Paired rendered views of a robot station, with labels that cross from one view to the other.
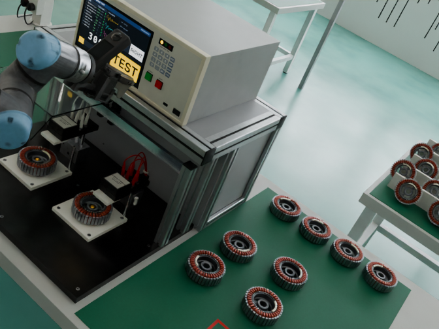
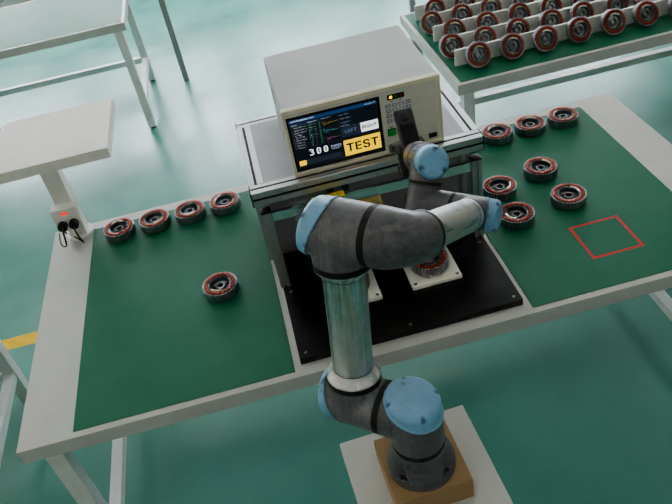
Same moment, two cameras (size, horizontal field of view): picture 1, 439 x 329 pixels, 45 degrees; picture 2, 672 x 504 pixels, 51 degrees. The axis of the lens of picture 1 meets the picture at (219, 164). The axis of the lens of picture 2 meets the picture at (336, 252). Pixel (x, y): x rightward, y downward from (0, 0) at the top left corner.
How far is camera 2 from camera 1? 1.33 m
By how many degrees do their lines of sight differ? 24
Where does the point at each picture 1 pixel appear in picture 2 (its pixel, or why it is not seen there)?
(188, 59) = (422, 88)
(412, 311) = (600, 116)
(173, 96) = (423, 126)
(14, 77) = (433, 193)
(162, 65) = not seen: hidden behind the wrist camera
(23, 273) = (478, 327)
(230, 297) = (549, 213)
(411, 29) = not seen: outside the picture
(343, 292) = (567, 146)
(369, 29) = not seen: outside the picture
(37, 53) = (445, 160)
